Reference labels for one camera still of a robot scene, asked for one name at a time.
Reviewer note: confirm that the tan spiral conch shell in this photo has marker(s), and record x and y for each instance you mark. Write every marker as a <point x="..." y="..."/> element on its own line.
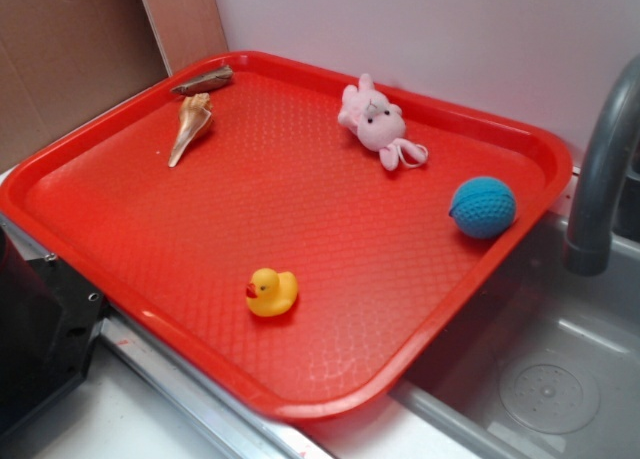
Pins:
<point x="195" y="119"/>

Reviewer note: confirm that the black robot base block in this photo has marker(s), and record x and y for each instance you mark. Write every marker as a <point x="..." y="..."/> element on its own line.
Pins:
<point x="50" y="318"/>

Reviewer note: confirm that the red plastic tray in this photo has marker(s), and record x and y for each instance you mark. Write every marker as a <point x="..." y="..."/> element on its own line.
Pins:
<point x="277" y="183"/>

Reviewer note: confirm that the yellow rubber duck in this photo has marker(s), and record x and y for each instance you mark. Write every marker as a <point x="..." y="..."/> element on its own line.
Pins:
<point x="270" y="293"/>

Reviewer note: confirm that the pink plush bunny toy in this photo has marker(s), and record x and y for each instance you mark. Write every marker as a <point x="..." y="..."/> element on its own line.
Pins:
<point x="379" y="125"/>

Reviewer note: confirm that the blue crocheted ball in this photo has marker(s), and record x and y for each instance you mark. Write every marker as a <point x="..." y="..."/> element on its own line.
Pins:
<point x="483" y="207"/>

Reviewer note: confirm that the grey driftwood piece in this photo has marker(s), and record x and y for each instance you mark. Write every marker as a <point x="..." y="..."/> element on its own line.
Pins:
<point x="205" y="82"/>

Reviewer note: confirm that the grey toy sink basin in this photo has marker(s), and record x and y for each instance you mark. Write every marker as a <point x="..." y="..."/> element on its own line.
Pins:
<point x="540" y="362"/>

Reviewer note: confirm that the brown cardboard panel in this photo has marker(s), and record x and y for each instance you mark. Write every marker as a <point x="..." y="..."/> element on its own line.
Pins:
<point x="65" y="62"/>

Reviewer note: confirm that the grey sink faucet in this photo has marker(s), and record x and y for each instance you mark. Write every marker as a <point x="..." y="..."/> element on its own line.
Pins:
<point x="606" y="199"/>

